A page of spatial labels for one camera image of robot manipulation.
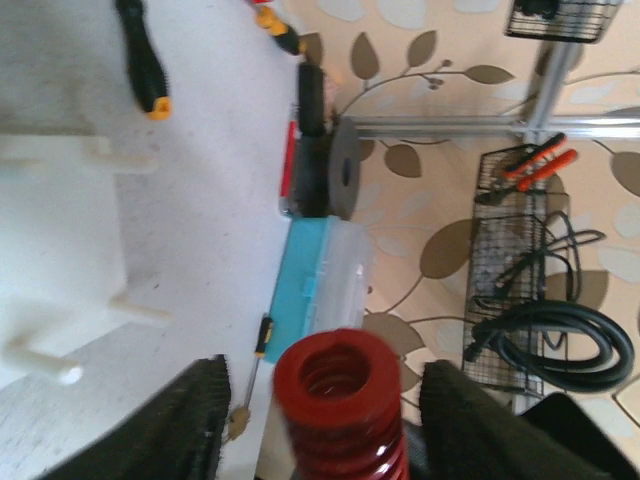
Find black cable spool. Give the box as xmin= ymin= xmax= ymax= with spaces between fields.
xmin=289 ymin=118 xmax=361 ymax=221

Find brass padlock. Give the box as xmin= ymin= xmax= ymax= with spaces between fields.
xmin=223 ymin=405 xmax=251 ymax=444

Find black orange screwdriver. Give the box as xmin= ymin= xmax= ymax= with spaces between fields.
xmin=115 ymin=0 xmax=172 ymax=121

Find clear turquoise storage box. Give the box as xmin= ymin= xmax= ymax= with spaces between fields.
xmin=264 ymin=216 xmax=374 ymax=364

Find top wire basket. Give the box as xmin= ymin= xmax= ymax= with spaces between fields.
xmin=505 ymin=0 xmax=623 ymax=44

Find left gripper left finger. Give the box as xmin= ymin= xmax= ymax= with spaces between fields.
xmin=42 ymin=355 xmax=231 ymax=480

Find small yellow black screwdriver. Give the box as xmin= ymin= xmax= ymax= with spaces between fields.
xmin=243 ymin=316 xmax=274 ymax=407

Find orange handled pliers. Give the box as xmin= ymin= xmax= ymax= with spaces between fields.
xmin=475 ymin=132 xmax=578 ymax=206

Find white peg base plate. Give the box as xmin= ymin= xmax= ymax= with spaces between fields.
xmin=1 ymin=134 xmax=170 ymax=386

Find large red spring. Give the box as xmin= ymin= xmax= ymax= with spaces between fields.
xmin=273 ymin=329 xmax=409 ymax=479

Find wire basket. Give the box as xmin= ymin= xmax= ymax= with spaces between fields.
xmin=505 ymin=0 xmax=623 ymax=44
xmin=460 ymin=147 xmax=569 ymax=396

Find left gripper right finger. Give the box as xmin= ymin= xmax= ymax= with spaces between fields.
xmin=419 ymin=360 xmax=611 ymax=479

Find black coiled hose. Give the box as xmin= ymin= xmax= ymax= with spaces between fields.
xmin=464 ymin=298 xmax=636 ymax=393

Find right wire basket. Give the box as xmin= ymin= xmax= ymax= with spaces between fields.
xmin=460 ymin=147 xmax=569 ymax=396

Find black sponge block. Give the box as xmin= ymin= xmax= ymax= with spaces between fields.
xmin=298 ymin=62 xmax=325 ymax=137

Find red handled hex key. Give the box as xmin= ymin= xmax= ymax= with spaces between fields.
xmin=279 ymin=118 xmax=298 ymax=215

